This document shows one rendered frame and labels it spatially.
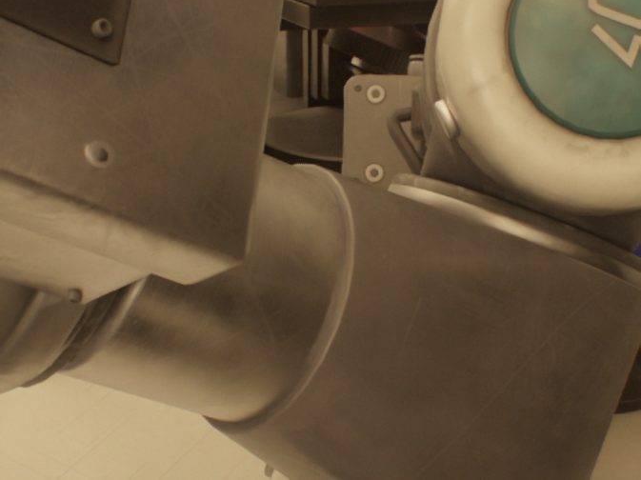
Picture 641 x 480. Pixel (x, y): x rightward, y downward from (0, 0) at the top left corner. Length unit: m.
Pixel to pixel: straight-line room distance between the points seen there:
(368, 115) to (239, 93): 0.27
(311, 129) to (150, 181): 0.59
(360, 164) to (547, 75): 0.19
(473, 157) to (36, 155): 0.16
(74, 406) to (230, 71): 0.43
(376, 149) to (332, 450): 0.20
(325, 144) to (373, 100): 0.27
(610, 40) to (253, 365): 0.11
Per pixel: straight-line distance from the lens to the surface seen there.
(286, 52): 1.29
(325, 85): 0.85
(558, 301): 0.32
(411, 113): 0.43
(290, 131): 0.79
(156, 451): 0.59
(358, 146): 0.49
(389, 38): 0.75
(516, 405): 0.32
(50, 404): 0.64
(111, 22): 0.21
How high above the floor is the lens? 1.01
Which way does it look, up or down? 17 degrees down
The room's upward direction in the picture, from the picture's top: straight up
